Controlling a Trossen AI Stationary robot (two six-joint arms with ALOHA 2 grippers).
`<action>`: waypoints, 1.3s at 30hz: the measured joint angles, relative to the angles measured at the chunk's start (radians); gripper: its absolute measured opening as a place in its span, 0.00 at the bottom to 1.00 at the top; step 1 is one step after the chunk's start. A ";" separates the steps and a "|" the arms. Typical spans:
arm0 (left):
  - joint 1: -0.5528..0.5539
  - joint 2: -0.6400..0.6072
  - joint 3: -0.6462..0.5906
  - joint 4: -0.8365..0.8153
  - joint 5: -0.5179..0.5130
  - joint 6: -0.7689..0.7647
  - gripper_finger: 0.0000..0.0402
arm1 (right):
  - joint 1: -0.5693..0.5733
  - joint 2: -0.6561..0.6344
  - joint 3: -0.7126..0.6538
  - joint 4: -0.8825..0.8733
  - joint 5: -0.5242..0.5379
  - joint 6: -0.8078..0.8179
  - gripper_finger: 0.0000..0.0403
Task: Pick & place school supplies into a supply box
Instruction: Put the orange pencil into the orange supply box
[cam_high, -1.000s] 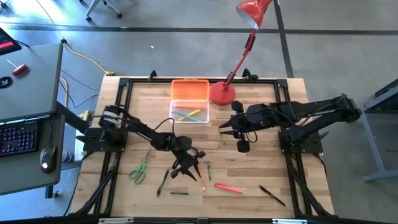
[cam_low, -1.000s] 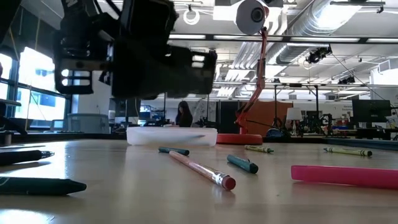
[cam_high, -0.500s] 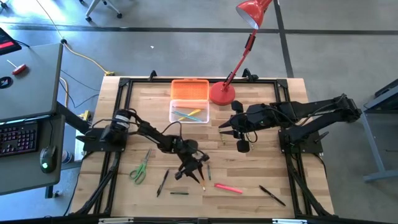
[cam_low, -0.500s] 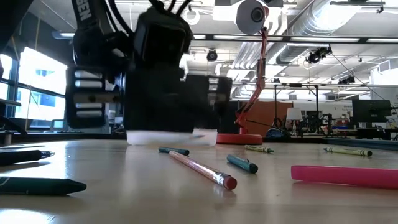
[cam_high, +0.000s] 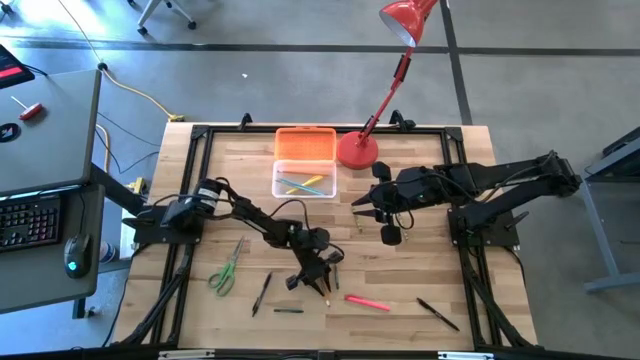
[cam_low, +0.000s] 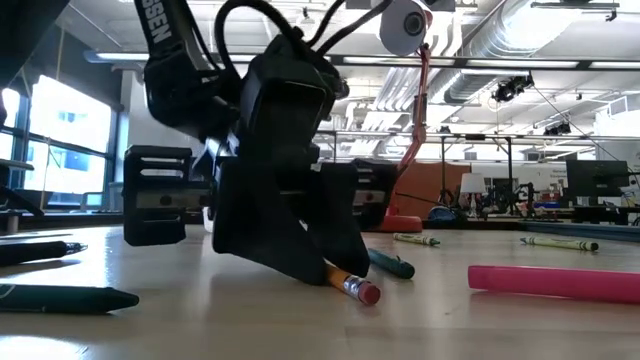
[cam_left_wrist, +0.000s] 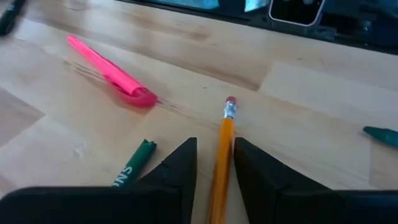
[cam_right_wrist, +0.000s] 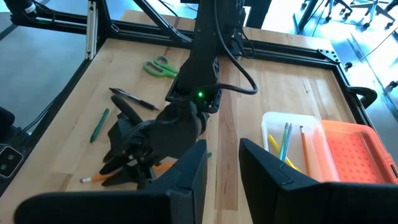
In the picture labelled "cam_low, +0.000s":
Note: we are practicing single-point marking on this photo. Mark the black ceiling spotlight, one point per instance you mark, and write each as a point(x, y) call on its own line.
point(512, 87)

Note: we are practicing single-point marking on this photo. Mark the black crayon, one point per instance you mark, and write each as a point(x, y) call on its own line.
point(65, 299)

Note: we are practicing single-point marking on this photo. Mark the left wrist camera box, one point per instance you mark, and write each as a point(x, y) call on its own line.
point(285, 110)

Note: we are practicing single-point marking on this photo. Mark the blue round object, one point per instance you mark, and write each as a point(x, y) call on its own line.
point(442, 215)

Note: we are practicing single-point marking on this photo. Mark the white lampshade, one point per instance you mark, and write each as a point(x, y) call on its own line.
point(472, 183)

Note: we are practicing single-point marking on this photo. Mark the yellow pencil pink eraser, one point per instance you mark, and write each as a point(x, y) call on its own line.
point(357, 289)

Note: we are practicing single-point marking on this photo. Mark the black pen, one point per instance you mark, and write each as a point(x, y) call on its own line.
point(35, 252)

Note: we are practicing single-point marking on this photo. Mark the pink pen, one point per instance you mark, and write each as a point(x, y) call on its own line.
point(550, 282)

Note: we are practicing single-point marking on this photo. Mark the teal crayon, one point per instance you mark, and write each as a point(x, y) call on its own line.
point(395, 266)

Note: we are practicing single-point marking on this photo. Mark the grey bin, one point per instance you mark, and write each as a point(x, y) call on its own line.
point(116, 200)

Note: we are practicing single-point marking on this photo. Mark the black aluminium table frame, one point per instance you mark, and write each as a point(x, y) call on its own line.
point(75, 219)

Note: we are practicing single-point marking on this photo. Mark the large window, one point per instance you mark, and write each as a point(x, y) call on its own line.
point(70, 135)

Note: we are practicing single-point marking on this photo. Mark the green crayon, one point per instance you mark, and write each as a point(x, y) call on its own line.
point(416, 239)
point(560, 243)

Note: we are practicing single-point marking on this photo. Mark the brown partition board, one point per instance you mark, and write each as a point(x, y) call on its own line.
point(430, 187)

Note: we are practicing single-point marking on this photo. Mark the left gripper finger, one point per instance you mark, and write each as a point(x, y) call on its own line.
point(335, 220)
point(260, 215)

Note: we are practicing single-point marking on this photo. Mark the black wide monitor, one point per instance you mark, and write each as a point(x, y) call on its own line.
point(597, 177)

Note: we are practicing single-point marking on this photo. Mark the silver ventilation duct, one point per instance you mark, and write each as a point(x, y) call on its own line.
point(480, 50)

